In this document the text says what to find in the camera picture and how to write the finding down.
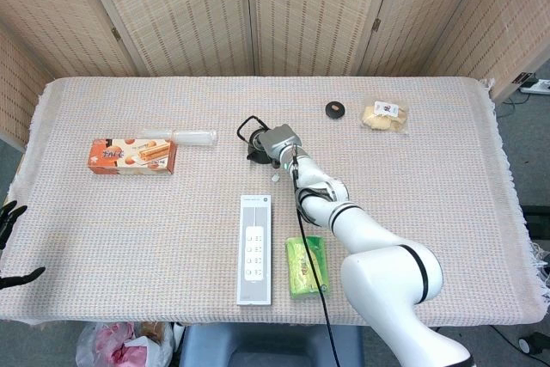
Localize beige woven tablecloth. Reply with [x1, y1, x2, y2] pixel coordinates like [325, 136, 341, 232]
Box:
[0, 76, 550, 329]

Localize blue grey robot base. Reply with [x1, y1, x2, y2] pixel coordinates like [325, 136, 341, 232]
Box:
[178, 322, 365, 367]

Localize pink white plastic bag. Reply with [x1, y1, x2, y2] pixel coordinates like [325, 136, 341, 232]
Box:
[76, 321, 175, 367]

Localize bagged cookies packet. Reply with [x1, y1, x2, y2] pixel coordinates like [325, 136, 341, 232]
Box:
[359, 99, 410, 135]

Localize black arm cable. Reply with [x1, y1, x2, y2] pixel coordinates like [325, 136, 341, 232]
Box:
[290, 145, 345, 367]

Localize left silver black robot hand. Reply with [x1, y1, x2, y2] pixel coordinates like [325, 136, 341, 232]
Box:
[0, 199, 46, 291]

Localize grey power strip box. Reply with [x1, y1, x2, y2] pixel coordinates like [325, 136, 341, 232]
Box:
[235, 193, 275, 307]

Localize white floor power strip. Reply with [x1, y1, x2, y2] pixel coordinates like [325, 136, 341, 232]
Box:
[519, 78, 550, 95]

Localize black floor object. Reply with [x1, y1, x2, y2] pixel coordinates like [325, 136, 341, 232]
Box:
[522, 205, 550, 239]

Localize clear plastic tube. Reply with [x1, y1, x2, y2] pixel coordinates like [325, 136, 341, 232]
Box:
[141, 125, 218, 147]

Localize woven folding screen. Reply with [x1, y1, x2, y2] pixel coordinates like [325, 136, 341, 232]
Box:
[0, 0, 550, 153]

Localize black cast iron teapot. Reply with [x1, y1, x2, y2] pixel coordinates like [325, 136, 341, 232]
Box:
[235, 115, 283, 166]

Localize green tissue pack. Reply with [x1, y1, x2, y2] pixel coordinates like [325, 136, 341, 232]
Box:
[284, 235, 332, 299]

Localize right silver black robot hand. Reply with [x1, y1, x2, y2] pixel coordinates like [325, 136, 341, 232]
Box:
[256, 124, 304, 166]

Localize orange egg roll biscuit box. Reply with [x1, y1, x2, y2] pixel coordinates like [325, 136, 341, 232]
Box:
[89, 138, 178, 175]

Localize black caster wheel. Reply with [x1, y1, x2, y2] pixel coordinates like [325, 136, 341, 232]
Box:
[517, 331, 550, 355]

